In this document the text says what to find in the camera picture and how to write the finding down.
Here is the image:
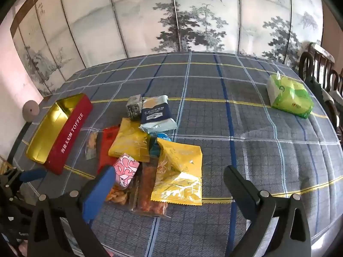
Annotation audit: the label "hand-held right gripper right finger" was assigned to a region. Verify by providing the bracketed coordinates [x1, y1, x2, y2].
[223, 165, 312, 257]

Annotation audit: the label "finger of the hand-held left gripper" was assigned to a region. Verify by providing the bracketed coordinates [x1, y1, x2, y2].
[5, 167, 47, 193]

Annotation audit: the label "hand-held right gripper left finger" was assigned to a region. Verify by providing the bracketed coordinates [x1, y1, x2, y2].
[28, 165, 117, 257]

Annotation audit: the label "clear packet orange chips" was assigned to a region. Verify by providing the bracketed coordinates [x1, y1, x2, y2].
[104, 183, 130, 206]

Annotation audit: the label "red snack packet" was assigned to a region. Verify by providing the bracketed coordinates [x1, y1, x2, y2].
[96, 125, 121, 174]

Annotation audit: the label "long clear packet red snacks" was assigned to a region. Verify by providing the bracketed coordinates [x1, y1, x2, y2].
[129, 158, 172, 220]

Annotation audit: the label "red tin box gold inside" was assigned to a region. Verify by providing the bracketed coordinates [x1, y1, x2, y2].
[26, 93, 94, 176]

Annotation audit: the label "small yellow snack packet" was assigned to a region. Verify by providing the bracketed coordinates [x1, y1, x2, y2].
[108, 118, 150, 163]

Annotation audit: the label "large yellow snack packet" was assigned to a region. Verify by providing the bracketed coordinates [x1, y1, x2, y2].
[150, 138, 203, 206]

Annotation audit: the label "teal snack packet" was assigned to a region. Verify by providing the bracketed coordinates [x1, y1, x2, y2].
[149, 136, 161, 158]

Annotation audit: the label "dark seaweed snack packet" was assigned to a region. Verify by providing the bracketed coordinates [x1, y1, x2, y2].
[126, 94, 143, 121]

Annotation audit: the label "navy and pale blue packet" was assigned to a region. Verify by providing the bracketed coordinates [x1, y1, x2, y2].
[139, 95, 178, 134]

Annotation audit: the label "small light wooden stool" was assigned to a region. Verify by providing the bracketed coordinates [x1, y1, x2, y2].
[0, 154, 14, 176]

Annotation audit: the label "pink patterned snack packet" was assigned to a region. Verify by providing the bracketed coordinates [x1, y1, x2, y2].
[113, 152, 140, 188]

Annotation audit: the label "small clear snack packet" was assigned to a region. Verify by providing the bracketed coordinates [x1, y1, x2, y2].
[85, 130, 99, 160]

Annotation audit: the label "grey round millstone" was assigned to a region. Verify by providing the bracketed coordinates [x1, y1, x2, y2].
[23, 100, 39, 119]

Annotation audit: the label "blue plaid tablecloth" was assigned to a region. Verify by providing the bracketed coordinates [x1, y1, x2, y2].
[11, 51, 343, 257]

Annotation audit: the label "green tissue pack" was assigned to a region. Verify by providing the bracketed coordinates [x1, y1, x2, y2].
[266, 71, 314, 119]

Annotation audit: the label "dark wooden chair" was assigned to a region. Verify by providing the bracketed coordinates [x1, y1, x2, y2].
[298, 42, 336, 91]
[322, 70, 343, 140]

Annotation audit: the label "painted folding screen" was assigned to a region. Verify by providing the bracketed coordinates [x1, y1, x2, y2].
[10, 0, 325, 97]

